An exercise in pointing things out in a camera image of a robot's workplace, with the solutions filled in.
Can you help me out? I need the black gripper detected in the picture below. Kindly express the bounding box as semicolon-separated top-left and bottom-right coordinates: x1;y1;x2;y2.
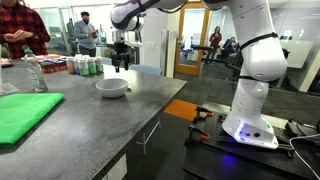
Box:
111;40;132;74

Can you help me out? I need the seated person in dark clothes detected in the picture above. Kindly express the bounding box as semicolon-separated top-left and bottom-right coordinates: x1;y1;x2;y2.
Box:
222;36;240;60

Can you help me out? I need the clear plastic water bottle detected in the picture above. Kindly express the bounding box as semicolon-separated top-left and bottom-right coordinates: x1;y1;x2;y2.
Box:
22;45;49;93

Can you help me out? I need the red snack box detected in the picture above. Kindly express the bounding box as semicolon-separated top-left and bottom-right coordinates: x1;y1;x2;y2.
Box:
39;54;68;75

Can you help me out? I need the person in red plaid shirt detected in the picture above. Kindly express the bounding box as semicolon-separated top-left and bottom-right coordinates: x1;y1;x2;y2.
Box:
0;0;51;60

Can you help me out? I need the man in grey sweater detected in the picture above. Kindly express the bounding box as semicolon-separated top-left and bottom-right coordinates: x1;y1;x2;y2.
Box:
73;11;100;58

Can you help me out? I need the orange black clamp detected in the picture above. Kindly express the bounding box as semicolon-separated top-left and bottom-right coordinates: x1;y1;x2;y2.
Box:
194;106;215;122
184;124;212;146

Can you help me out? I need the green folded cloth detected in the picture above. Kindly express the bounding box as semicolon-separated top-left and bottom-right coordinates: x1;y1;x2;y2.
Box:
0;92;66;149

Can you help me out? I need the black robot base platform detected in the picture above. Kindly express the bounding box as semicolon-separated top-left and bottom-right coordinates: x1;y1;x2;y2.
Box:
182;110;320;180

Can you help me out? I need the white wall switch plate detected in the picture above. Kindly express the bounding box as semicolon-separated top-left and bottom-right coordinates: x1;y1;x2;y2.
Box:
145;41;156;52

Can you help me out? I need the standing person in dark red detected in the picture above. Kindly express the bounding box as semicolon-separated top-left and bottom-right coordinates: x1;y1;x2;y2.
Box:
208;25;223;65

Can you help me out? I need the white cable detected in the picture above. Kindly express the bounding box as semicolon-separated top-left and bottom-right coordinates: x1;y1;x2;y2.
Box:
288;133;320;180

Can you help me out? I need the black power adapter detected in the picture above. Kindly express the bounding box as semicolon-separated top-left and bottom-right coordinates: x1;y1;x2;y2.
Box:
284;119;304;138

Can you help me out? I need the wooden framed glass door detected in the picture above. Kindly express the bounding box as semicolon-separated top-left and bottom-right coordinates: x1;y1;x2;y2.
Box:
174;1;212;77

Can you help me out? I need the green labelled can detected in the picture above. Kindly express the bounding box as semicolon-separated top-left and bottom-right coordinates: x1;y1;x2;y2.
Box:
87;56;98;75
77;56;90;77
94;56;105;74

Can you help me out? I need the white bowl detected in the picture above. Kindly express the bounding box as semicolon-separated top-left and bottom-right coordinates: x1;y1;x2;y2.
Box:
95;78;130;99

